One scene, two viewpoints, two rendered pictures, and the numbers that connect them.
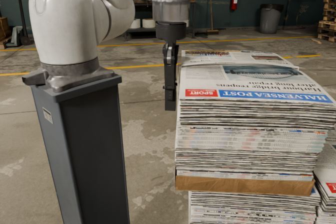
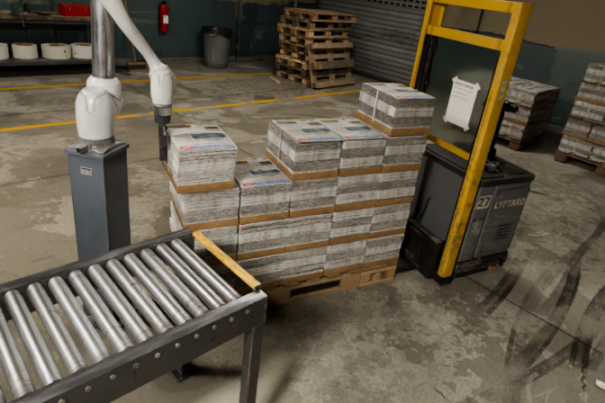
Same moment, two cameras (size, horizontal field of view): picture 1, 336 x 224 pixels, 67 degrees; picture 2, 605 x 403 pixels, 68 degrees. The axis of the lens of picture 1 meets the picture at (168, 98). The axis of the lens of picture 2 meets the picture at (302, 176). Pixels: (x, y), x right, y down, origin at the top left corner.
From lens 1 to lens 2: 1.66 m
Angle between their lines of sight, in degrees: 31
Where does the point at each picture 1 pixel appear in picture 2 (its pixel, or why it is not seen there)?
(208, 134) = (190, 165)
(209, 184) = (192, 188)
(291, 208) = (229, 196)
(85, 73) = (112, 143)
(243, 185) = (206, 186)
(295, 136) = (224, 162)
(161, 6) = (159, 109)
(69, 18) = (106, 114)
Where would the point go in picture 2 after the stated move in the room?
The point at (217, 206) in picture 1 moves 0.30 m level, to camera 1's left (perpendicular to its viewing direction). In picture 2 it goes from (196, 201) to (132, 210)
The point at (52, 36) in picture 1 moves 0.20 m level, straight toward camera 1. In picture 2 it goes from (97, 124) to (125, 137)
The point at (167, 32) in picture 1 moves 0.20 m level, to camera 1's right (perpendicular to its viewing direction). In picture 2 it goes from (162, 120) to (203, 118)
